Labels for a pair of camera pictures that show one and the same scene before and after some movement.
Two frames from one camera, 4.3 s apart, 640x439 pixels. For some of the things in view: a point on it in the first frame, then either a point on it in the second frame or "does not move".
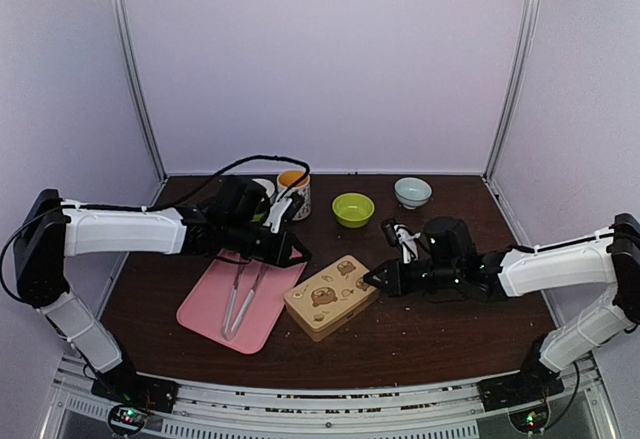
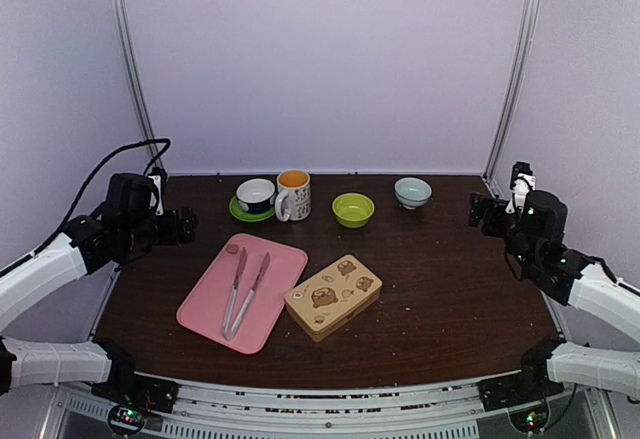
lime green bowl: [353, 210] does not move
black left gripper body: [240, 241] → [140, 234]
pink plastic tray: [206, 306] does not move
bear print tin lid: [332, 294] does not move
